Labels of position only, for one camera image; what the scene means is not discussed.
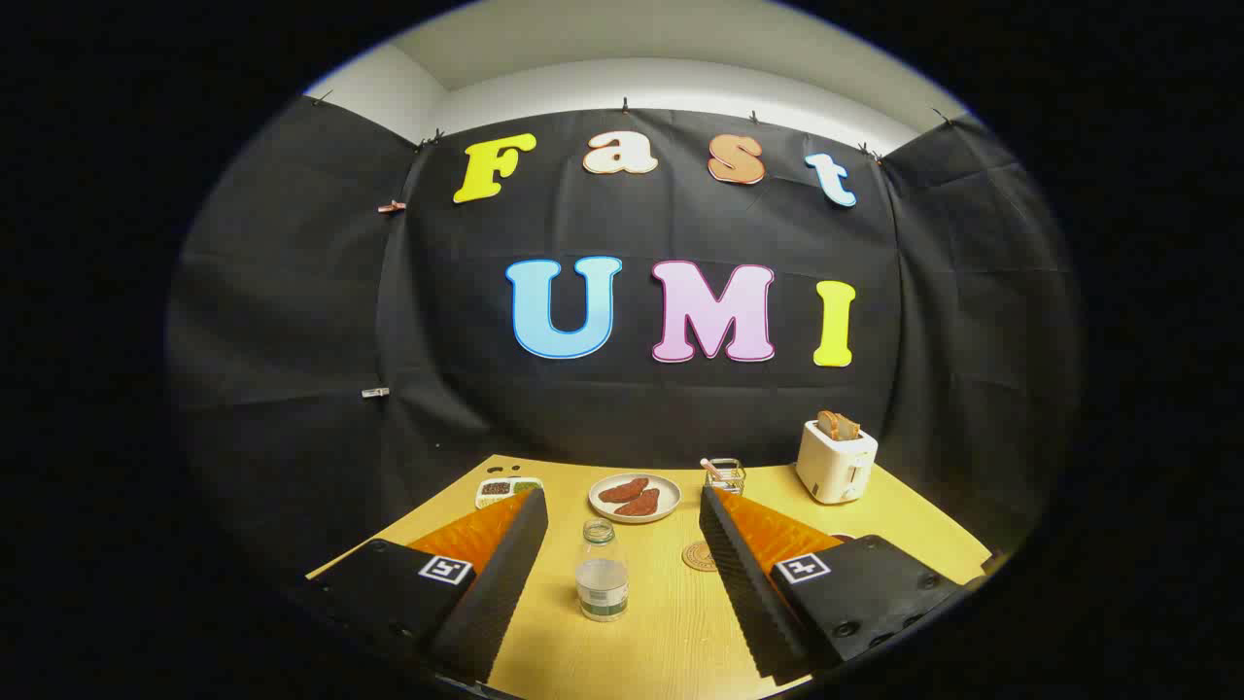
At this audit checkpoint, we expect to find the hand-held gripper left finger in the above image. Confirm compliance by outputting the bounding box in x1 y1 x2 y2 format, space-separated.
309 486 550 686

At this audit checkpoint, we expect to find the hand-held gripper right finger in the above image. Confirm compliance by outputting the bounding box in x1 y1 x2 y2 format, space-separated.
699 485 963 686

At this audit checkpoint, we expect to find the clear plastic juice bottle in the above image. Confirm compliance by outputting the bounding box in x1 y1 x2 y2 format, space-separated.
575 518 630 623

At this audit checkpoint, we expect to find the white divided condiment dish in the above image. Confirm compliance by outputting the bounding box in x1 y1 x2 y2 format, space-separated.
475 476 544 510

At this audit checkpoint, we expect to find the wooden table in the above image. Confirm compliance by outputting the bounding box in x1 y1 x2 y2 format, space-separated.
306 454 992 700

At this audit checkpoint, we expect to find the white round plate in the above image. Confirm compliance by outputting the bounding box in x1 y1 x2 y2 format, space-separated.
588 472 683 525

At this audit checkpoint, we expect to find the white toaster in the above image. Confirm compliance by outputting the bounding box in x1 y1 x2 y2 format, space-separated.
796 419 880 505

